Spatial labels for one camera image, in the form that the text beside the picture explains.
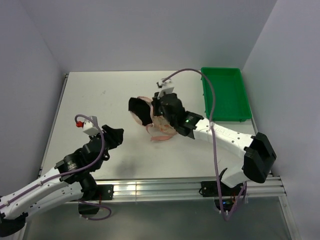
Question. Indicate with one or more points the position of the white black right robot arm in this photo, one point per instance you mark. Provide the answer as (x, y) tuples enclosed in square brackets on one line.
[(255, 152)]

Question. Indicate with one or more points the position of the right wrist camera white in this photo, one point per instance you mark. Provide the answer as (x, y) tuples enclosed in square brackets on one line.
[(165, 87)]

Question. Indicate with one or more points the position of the floral pink mesh laundry bag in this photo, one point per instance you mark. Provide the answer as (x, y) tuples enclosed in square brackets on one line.
[(160, 129)]

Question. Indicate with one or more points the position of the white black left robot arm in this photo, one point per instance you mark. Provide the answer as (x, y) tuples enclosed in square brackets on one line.
[(69, 180)]

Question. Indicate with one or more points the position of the green plastic tray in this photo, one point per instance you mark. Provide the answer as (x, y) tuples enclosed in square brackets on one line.
[(231, 101)]

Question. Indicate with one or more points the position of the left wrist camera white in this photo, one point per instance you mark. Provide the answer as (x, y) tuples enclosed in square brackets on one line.
[(89, 127)]

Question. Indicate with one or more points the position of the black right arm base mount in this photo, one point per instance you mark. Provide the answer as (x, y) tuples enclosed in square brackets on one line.
[(209, 189)]

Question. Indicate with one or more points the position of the aluminium table frame rail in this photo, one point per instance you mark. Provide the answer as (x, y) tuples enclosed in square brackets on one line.
[(139, 169)]

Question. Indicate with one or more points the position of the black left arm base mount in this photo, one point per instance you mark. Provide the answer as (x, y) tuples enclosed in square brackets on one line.
[(89, 207)]

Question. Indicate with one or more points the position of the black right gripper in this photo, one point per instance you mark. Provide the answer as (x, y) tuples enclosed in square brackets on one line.
[(155, 100)]

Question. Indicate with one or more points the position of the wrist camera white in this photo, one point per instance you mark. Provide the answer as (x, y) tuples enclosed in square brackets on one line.
[(165, 87), (89, 127)]

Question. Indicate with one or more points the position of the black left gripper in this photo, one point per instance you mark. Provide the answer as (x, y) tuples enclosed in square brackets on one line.
[(115, 136)]

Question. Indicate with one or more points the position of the black bra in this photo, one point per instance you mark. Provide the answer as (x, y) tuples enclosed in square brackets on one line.
[(140, 109)]

